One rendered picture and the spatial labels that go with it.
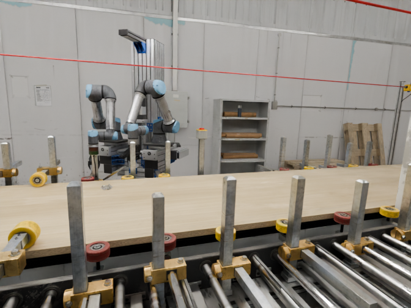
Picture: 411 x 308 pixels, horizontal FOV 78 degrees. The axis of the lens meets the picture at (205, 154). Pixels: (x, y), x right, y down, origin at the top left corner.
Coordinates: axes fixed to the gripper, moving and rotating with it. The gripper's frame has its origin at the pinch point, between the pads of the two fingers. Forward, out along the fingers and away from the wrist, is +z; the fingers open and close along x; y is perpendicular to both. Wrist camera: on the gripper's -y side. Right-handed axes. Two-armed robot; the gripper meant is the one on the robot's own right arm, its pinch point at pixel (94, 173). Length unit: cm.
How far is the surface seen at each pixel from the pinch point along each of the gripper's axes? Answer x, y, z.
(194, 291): -45, -143, 8
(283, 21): -309, 212, -217
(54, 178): 20.8, -36.1, -7.4
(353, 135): -481, 183, -9
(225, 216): -55, -145, -19
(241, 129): -236, 212, -19
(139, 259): -27, -123, 5
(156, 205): -31, -145, -26
